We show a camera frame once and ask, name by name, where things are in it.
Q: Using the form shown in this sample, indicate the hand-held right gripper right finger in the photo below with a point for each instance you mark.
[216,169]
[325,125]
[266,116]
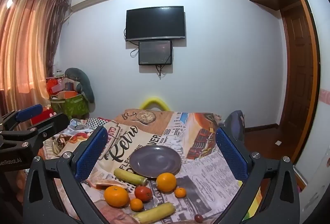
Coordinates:
[230,157]

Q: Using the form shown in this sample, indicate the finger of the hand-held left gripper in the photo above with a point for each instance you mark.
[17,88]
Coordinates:
[28,111]
[51,123]

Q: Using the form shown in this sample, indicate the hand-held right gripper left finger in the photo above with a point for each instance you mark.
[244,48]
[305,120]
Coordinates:
[91,155]

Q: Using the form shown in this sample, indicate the yellow-green cucumber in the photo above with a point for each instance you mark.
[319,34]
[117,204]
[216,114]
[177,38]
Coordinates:
[129,175]

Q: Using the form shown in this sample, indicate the large orange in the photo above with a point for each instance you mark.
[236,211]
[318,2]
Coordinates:
[166,182]
[116,196]

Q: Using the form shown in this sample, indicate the small tangerine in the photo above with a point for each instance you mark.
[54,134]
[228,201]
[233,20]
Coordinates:
[136,205]
[180,192]

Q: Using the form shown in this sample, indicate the dark round plate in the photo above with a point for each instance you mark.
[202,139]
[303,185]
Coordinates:
[154,160]

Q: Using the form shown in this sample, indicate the red tomato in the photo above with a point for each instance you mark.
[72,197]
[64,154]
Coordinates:
[143,193]

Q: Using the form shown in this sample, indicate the pale yellow cucumber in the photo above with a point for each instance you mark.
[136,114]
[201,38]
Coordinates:
[156,212]

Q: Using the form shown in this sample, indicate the red flat box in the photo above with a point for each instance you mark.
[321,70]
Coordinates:
[42,117]

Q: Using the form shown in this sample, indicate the blue chair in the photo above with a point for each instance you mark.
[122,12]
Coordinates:
[236,123]

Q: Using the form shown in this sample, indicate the printed tablecloth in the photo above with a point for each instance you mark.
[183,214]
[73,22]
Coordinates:
[201,175]

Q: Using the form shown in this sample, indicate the pile of red boxes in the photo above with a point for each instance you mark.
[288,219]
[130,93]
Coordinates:
[55,86]

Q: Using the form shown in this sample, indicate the white paper scrap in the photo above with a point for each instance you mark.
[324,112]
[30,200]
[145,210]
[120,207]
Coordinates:
[278,142]

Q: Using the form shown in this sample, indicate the dark red grape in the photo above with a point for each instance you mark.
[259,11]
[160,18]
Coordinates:
[198,218]

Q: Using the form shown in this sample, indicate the orange curtain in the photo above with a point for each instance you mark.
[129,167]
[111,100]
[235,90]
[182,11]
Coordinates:
[23,41]

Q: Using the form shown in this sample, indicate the yellow chair back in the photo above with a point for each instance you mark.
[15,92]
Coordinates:
[154,101]

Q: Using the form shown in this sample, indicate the brown patterned curtain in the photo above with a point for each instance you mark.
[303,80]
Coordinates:
[58,30]

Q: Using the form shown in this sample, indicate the wooden door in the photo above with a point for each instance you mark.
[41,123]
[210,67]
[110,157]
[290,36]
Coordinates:
[299,72]

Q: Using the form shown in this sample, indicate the small black wall monitor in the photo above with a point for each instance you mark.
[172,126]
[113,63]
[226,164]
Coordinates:
[155,52]

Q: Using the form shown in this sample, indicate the wall-mounted black television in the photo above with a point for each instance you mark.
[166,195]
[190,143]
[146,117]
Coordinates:
[155,23]

